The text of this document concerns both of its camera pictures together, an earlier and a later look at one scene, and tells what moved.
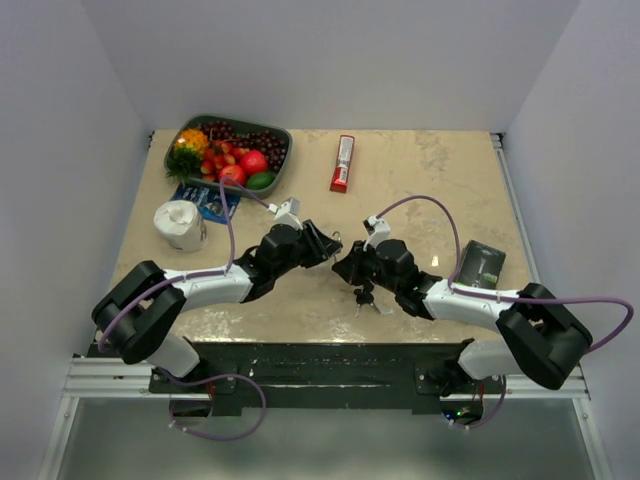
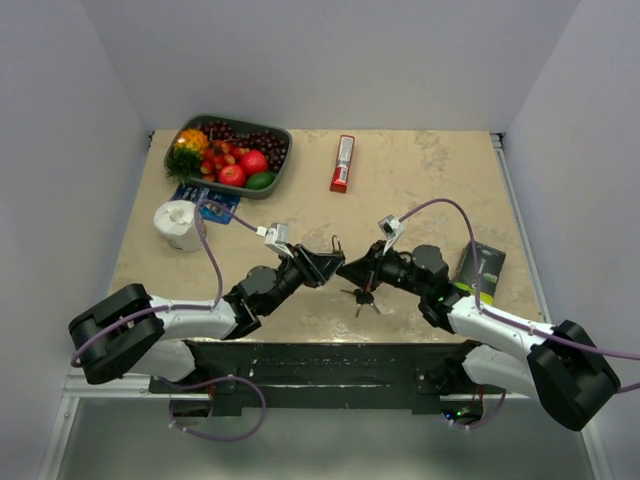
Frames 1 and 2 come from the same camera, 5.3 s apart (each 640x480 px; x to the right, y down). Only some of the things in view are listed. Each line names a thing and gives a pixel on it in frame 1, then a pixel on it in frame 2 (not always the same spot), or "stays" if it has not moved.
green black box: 480,265 stays
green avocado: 260,180 stays
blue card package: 208,201 stays
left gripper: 320,246 to 315,269
